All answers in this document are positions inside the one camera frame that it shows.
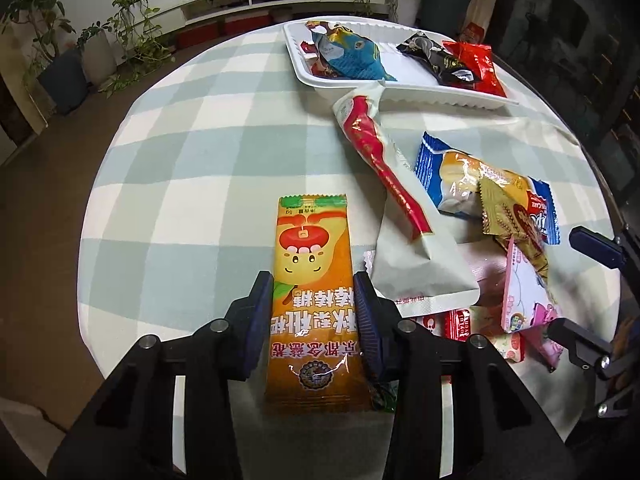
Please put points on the orange snack packet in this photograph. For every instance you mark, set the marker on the orange snack packet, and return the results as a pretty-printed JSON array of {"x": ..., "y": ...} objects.
[{"x": 314, "y": 355}]

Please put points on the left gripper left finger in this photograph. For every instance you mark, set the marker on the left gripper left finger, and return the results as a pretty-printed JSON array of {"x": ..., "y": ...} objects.
[{"x": 249, "y": 326}]

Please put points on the blue cake snack packet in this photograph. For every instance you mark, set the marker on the blue cake snack packet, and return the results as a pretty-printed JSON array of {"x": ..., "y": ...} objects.
[{"x": 452, "y": 179}]

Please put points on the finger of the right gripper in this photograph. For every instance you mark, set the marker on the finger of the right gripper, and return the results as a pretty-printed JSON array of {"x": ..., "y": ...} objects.
[
  {"x": 585, "y": 349},
  {"x": 597, "y": 247}
]

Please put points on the white plastic tray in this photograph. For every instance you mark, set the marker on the white plastic tray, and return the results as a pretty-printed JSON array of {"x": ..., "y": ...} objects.
[{"x": 413, "y": 82}]

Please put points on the red strawberry candy packet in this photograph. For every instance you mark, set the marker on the red strawberry candy packet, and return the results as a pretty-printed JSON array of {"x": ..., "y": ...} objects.
[{"x": 486, "y": 321}]

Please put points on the potted plant white pot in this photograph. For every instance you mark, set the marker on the potted plant white pot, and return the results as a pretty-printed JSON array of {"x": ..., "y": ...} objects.
[{"x": 125, "y": 48}]

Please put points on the checkered tablecloth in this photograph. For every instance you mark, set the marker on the checkered tablecloth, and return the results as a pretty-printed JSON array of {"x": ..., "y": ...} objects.
[{"x": 183, "y": 217}]

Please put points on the red storage box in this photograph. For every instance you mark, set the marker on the red storage box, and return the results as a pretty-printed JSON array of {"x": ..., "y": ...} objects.
[
  {"x": 197, "y": 34},
  {"x": 241, "y": 23}
]

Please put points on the pale pink snack packet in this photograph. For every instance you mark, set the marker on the pale pink snack packet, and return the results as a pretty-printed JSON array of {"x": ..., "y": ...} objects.
[{"x": 436, "y": 275}]

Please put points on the white tv cabinet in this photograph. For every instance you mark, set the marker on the white tv cabinet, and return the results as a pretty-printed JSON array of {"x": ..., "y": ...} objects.
[{"x": 260, "y": 2}]

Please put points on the black snack packet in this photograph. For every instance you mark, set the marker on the black snack packet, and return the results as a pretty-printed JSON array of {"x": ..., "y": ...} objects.
[{"x": 443, "y": 65}]

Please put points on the gold biscuit packet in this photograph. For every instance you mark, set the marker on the gold biscuit packet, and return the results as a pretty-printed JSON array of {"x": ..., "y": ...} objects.
[{"x": 505, "y": 219}]

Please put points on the white red long snack bag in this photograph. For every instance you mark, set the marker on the white red long snack bag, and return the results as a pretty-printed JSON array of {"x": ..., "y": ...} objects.
[{"x": 409, "y": 212}]

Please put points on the pink cartoon snack packet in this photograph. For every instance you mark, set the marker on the pink cartoon snack packet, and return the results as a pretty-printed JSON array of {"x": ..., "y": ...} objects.
[{"x": 528, "y": 307}]

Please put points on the blue fish snack bag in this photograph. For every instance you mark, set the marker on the blue fish snack bag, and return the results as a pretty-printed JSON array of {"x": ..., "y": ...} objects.
[{"x": 340, "y": 53}]

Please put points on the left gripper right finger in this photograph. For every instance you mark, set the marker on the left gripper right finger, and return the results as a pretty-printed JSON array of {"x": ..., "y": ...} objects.
[{"x": 377, "y": 318}]

